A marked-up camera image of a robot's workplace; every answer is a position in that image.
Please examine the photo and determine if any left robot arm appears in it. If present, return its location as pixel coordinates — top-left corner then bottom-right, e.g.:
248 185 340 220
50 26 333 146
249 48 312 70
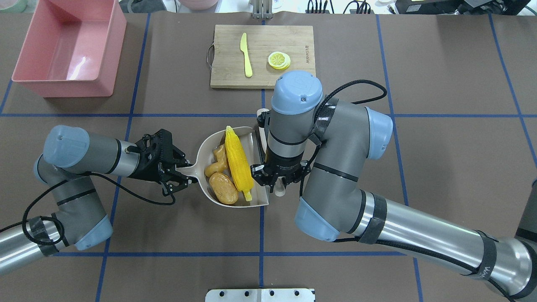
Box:
0 125 197 275

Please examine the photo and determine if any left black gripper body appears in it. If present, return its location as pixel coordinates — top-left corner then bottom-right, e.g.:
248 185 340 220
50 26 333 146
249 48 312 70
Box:
128 139 177 183

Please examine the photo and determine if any yellow toy lemon slice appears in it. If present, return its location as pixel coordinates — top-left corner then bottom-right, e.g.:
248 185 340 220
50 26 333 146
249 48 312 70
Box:
267 51 291 70

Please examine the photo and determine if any brown toy potato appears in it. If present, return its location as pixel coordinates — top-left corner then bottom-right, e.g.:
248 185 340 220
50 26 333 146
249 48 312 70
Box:
209 172 238 205

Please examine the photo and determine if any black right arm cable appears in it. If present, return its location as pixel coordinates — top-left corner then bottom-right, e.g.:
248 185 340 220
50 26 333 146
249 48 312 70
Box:
300 80 387 198

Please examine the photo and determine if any tan toy ginger root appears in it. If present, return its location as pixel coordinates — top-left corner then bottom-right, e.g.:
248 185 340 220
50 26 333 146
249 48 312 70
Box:
204 145 229 177

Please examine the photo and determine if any beige plastic dustpan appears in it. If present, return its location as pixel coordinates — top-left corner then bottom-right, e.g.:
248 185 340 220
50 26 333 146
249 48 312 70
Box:
176 126 269 208

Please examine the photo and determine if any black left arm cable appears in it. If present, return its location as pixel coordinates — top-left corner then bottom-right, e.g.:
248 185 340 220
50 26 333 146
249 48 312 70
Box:
0 171 177 246

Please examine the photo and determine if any pink plastic bin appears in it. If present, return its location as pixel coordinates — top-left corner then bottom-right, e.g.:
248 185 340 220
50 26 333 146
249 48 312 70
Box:
11 0 127 98

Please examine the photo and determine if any yellow toy corn cob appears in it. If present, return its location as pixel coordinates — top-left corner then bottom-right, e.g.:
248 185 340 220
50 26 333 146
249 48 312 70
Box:
225 126 254 201

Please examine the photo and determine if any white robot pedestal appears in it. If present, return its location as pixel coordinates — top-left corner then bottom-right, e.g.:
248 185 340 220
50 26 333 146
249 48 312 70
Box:
205 288 316 302

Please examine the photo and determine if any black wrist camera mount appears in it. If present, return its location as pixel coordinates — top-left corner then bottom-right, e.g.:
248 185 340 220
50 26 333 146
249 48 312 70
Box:
141 129 172 157

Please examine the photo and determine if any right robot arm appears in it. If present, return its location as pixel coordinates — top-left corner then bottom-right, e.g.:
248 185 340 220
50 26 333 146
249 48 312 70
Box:
253 71 536 302

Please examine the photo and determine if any pink bowl with ice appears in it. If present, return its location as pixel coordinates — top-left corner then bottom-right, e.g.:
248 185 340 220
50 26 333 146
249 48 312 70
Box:
178 0 218 11

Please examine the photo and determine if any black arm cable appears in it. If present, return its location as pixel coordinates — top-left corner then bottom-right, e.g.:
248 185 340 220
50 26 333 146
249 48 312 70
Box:
0 171 177 246
300 80 387 198

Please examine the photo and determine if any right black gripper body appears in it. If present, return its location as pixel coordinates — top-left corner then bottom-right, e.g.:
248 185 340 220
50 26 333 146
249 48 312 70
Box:
250 155 307 187

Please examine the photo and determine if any wooden cutting board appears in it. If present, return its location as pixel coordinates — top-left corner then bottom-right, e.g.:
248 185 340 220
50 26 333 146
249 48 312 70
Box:
210 24 316 89

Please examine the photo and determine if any yellow plastic knife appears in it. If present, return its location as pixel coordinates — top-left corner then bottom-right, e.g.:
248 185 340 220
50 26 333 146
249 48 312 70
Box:
240 32 253 78

